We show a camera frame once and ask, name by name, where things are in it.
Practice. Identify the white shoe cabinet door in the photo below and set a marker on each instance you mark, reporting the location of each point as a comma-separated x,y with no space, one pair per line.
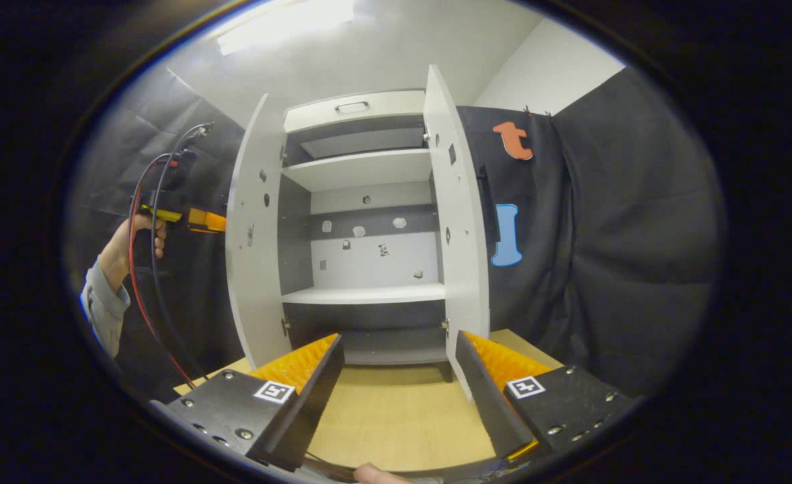
255,302
460,269

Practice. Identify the black backdrop cloth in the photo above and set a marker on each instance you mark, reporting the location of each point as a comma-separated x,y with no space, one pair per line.
604,235

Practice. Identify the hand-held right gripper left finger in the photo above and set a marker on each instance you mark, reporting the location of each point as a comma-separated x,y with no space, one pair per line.
308,403

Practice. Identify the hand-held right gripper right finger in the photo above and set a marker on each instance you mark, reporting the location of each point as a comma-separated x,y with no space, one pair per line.
487,396

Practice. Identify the white double-door shoe cabinet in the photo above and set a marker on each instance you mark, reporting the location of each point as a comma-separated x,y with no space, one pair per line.
362,168

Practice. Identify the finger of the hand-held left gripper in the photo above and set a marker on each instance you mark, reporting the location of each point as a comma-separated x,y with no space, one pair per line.
206,220

